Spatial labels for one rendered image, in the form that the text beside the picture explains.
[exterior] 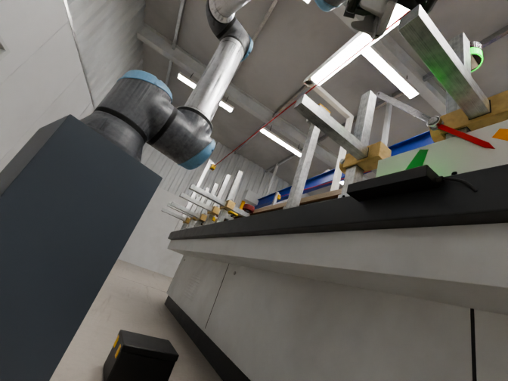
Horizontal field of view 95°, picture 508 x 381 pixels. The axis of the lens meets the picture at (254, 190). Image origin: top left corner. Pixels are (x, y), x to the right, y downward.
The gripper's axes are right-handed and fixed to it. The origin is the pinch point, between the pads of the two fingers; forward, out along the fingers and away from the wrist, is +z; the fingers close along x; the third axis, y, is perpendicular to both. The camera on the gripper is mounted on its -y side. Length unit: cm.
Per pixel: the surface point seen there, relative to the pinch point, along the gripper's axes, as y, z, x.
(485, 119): -23.8, 5.8, -6.8
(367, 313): -26, 42, -47
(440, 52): -8.9, 4.7, 1.8
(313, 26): 36, -414, -242
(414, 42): -4.5, 4.7, 2.3
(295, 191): 2, 9, -54
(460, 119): -21.7, 3.8, -9.6
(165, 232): 296, -35, -717
